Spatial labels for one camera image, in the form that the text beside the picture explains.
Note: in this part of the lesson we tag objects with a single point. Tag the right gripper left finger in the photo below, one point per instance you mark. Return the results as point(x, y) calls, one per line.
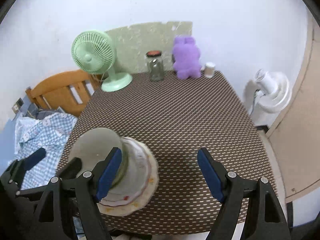
point(89, 189)

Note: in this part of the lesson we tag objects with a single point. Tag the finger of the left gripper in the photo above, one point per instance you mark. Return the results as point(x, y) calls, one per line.
point(34, 159)
point(71, 170)

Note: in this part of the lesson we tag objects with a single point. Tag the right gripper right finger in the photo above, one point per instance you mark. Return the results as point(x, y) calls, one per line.
point(264, 218)

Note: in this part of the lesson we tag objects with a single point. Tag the white plate red pattern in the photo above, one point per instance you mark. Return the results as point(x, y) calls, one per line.
point(138, 184)

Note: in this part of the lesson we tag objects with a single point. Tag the blue checkered cloth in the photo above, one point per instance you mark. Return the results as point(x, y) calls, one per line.
point(50, 133)

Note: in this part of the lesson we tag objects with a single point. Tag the orange wooden chair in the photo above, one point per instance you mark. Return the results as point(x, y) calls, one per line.
point(66, 90)

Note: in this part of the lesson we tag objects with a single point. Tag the brown polka dot tablecloth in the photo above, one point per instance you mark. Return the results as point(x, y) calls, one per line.
point(175, 118)

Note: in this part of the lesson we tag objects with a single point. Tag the green desk fan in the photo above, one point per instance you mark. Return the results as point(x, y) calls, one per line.
point(94, 52)

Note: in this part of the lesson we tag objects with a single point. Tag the white floor fan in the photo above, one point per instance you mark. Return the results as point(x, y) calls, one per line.
point(267, 93)

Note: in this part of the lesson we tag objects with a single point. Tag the glass jar black lid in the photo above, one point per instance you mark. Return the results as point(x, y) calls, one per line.
point(155, 65)

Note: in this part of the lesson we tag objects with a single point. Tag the cotton swab container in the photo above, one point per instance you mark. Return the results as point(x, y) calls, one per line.
point(209, 69)

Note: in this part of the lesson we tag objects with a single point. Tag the purple plush toy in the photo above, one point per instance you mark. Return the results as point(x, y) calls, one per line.
point(186, 57)

